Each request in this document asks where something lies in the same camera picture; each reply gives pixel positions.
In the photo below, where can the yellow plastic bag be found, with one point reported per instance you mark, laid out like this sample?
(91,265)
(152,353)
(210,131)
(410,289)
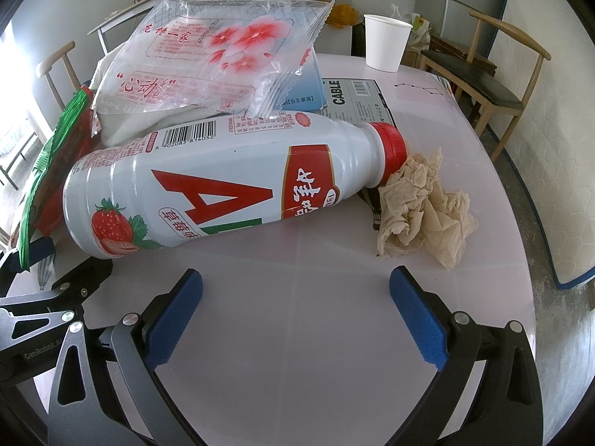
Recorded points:
(346,15)

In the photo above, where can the white paper cup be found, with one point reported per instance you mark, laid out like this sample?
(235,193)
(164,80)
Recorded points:
(386,44)

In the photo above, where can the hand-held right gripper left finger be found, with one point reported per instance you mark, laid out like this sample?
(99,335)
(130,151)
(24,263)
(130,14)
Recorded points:
(174,320)

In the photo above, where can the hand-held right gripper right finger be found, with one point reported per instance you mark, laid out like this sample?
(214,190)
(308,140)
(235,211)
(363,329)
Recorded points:
(418,320)

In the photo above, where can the blue packet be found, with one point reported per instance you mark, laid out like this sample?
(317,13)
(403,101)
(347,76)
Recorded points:
(304,88)

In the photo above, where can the white mattress blue edge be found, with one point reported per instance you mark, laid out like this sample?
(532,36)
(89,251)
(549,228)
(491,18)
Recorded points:
(548,102)

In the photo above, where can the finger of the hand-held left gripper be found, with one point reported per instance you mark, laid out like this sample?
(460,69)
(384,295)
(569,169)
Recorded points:
(39,247)
(86,281)

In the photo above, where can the white green shopping bag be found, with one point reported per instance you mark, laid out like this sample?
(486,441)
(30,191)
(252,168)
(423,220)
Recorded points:
(420,30)

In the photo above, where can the brown tissue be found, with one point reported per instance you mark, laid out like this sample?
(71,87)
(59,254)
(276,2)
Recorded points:
(418,213)

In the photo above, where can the clear flower print plastic bag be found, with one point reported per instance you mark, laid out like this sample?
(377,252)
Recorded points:
(209,51)

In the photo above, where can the wooden chair dark cushion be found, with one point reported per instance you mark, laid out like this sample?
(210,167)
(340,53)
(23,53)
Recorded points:
(469,69)

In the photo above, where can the plain wooden chair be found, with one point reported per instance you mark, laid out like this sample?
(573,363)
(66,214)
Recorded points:
(56,58)

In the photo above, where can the white milk bottle red cap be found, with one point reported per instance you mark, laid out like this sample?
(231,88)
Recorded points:
(209,172)

